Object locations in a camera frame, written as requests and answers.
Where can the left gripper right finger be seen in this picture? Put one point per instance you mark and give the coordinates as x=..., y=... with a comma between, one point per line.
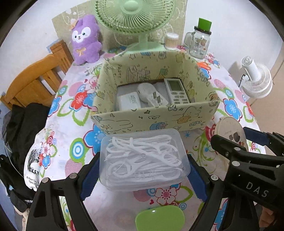
x=240, y=212

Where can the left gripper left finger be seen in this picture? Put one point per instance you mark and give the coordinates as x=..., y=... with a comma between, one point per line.
x=46, y=212

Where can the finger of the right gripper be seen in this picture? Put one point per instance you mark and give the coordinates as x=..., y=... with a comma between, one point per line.
x=274, y=141
x=235, y=152

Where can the round cream compact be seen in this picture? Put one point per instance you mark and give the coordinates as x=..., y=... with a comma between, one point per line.
x=231, y=129

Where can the white remote control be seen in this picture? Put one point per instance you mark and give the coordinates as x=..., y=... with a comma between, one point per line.
x=175, y=90

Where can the clear box of floss picks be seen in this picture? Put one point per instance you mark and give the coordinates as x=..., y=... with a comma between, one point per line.
x=143, y=160

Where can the white oval earbud case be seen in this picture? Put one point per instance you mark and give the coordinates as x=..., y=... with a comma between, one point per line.
x=144, y=90

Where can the white power adapter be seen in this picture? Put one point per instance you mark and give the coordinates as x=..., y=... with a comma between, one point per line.
x=128, y=101

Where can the yellow patterned storage box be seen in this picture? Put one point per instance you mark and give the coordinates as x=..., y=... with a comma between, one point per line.
x=122, y=74

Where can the white small fan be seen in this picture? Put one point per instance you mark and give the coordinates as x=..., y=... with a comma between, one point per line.
x=257, y=81

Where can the floral tablecloth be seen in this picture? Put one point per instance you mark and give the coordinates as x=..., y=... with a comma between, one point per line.
x=70, y=139

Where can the white plug adapter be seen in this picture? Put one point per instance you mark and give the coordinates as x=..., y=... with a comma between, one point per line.
x=155, y=99

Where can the black clothing on chair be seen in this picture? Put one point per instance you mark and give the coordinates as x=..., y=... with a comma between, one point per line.
x=24, y=124

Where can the glass mug jar green lid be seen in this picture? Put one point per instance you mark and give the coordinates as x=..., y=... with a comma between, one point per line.
x=199, y=40

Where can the cotton swab container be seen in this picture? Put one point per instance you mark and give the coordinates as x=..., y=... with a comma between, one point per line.
x=171, y=40

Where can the wooden chair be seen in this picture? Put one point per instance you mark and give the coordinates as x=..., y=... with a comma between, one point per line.
x=31, y=85

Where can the green desk fan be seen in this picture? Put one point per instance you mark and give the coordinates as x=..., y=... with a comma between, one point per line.
x=135, y=18

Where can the purple plush toy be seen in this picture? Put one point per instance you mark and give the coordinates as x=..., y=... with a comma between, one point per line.
x=85, y=40

